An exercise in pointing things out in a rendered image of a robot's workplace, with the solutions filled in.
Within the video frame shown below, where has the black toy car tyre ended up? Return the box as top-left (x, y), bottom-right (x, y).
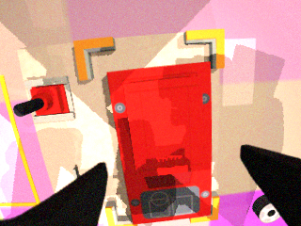
top-left (252, 195), bottom-right (280, 223)

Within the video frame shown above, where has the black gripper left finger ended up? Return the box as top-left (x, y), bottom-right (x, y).
top-left (0, 162), bottom-right (108, 226)

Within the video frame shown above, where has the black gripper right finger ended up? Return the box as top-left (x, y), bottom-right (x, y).
top-left (240, 144), bottom-right (301, 226)

